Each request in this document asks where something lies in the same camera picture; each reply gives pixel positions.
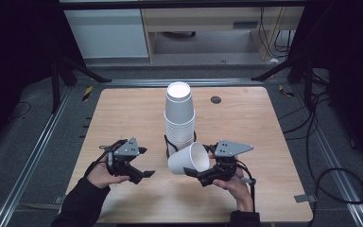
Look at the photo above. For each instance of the round black table grommet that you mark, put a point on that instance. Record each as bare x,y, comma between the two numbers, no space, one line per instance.
216,100

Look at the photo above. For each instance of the yellow black tape strip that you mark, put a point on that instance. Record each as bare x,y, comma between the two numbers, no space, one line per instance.
87,93
286,91

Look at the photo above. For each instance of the person's left hand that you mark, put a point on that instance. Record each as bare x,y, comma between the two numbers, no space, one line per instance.
102,175

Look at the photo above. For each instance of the person's right hand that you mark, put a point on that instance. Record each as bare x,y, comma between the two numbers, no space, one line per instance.
238,192

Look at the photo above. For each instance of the grey metal bracket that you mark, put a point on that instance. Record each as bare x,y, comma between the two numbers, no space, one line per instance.
305,198
60,199

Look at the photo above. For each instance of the light wooden desk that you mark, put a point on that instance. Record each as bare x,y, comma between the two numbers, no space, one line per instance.
195,19

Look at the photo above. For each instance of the aluminium floor rail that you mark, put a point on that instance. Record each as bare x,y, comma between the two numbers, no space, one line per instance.
331,157
31,157

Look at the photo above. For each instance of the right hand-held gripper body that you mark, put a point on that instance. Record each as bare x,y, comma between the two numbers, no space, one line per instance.
231,148

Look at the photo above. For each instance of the single white paper cup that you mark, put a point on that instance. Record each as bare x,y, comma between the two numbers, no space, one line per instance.
186,159

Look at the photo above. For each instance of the stack of white paper cups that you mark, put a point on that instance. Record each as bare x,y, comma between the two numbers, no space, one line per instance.
179,110

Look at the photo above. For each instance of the black metal stand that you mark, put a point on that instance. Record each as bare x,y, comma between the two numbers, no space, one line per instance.
308,82
55,85

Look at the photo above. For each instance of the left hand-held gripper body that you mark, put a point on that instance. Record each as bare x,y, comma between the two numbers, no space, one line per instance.
126,147

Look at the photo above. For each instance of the white cabinet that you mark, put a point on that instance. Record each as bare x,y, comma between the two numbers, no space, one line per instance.
107,33

